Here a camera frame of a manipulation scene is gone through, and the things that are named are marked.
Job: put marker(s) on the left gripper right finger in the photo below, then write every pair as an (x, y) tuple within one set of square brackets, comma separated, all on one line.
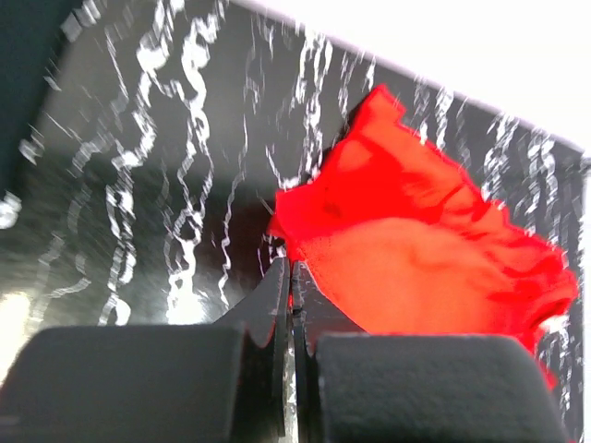
[(355, 387)]

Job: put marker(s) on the folded black t shirt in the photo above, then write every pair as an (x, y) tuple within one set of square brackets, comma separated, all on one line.
[(30, 35)]

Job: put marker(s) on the red t shirt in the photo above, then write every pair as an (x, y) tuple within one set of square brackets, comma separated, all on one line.
[(398, 236)]

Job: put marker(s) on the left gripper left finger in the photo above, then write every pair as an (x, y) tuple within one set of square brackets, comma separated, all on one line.
[(218, 382)]

